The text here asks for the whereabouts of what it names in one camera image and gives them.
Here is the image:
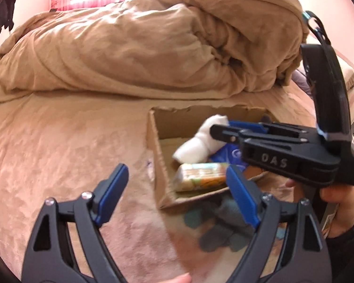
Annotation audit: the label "cardboard box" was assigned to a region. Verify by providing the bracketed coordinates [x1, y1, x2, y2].
[146, 103, 287, 210]

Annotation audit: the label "grey-blue glove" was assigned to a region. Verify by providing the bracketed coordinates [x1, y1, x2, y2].
[184, 197, 261, 253]

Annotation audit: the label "person's left hand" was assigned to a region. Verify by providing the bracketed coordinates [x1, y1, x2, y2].
[162, 272, 193, 283]

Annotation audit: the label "purple pillow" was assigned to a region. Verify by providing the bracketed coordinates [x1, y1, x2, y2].
[292, 70, 314, 95]

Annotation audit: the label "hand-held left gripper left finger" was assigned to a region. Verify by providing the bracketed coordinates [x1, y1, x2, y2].
[21, 163, 130, 283]

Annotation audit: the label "blue plastic packet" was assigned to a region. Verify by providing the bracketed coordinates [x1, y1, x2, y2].
[209, 144, 249, 172]

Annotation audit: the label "tan duvet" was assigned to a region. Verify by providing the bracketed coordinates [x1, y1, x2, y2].
[0, 0, 311, 104]

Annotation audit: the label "dark hanging clothing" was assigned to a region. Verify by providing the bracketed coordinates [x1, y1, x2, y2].
[0, 0, 19, 32]

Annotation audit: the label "tan bed sheet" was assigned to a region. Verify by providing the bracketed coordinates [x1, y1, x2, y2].
[0, 88, 328, 283]

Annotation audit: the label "person's right forearm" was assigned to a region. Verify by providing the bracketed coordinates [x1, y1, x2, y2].
[324, 187, 354, 283]

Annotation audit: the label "pale snack packet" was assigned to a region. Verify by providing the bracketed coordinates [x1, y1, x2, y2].
[174, 162, 229, 194]

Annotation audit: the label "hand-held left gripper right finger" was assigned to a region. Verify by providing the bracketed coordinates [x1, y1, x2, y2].
[226, 164, 334, 283]

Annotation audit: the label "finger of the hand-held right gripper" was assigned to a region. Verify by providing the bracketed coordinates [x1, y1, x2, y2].
[228, 120, 317, 138]
[209, 124, 308, 147]

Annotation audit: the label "person's right hand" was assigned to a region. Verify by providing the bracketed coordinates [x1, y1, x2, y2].
[285, 179, 354, 239]

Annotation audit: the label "white socks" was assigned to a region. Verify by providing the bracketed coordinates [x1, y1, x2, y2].
[173, 115, 231, 164]

